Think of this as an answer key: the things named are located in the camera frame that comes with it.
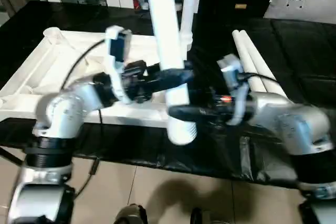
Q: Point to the white plastic table leg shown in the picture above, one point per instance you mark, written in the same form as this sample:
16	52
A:
260	58
190	11
242	48
165	24

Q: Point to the white plastic table top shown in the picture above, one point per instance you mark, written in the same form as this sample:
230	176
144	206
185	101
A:
39	90

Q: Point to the black work mat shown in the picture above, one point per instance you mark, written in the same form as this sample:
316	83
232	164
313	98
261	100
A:
302	51

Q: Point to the small tan label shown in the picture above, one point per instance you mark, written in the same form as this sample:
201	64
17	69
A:
240	5

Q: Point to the right robot leg dark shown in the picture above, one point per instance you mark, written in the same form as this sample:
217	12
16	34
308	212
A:
202	216

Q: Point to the robot leg dark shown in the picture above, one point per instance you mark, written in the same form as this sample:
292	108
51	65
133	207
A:
130	214
202	216

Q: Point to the left robot leg dark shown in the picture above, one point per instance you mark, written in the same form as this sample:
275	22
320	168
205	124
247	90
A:
130	214

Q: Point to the black table frame leg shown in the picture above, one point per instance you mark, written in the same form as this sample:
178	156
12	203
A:
10	155

